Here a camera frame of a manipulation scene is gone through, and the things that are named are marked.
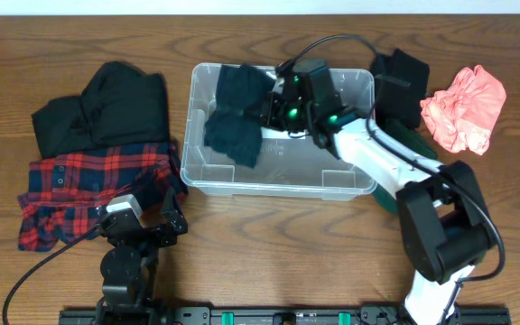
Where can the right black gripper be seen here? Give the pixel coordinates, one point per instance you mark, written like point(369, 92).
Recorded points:
point(273, 101)

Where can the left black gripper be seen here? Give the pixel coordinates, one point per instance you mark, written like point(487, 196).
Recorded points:
point(150, 233)

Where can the dark navy cloth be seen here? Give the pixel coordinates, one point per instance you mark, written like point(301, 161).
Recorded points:
point(234, 127)

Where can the black cloth with tape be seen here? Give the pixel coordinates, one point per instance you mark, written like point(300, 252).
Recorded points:
point(404, 80)

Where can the red navy plaid shirt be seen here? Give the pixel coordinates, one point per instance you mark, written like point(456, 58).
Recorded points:
point(66, 194)

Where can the dark green cloth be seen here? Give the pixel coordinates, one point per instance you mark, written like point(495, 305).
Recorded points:
point(412, 140)

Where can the black hooded sweatshirt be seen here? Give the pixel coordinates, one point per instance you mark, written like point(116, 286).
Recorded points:
point(120, 105)

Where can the pink cloth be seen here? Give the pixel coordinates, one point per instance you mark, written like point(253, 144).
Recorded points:
point(463, 116)

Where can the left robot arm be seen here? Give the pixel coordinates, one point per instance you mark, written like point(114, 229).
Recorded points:
point(129, 269)

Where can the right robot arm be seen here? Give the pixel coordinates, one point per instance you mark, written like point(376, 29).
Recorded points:
point(447, 232)

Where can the white label in bin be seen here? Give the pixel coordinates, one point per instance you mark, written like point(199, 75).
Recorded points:
point(282, 135)

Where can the clear plastic storage bin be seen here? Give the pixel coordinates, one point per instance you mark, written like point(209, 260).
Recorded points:
point(285, 168)

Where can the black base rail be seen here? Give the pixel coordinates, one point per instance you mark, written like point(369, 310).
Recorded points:
point(367, 315)

